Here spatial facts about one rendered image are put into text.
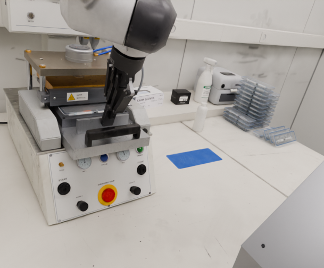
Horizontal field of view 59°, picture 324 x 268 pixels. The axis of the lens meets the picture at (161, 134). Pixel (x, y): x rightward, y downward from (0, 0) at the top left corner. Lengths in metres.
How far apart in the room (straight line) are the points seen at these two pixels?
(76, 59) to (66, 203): 0.41
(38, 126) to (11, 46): 0.64
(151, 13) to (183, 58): 1.31
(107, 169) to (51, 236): 0.22
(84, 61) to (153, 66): 0.82
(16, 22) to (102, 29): 0.54
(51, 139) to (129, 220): 0.31
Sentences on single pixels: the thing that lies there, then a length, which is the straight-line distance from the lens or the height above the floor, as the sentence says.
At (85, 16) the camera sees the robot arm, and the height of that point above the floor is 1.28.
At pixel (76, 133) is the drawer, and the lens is 0.78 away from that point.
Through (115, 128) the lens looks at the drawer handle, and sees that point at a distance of 0.73.
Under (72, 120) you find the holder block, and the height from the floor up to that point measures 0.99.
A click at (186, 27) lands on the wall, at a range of 1.67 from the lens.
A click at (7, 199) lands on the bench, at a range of 0.93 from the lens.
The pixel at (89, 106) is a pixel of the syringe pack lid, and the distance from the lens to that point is 0.86.
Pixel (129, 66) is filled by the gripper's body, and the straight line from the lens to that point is 0.63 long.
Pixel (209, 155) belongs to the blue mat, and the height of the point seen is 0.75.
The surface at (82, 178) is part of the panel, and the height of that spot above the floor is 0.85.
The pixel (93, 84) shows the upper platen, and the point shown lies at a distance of 0.88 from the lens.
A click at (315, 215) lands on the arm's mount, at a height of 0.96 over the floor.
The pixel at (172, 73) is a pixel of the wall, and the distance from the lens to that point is 1.75.
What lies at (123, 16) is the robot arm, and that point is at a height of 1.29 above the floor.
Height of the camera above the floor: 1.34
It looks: 27 degrees down
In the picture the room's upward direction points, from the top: 11 degrees clockwise
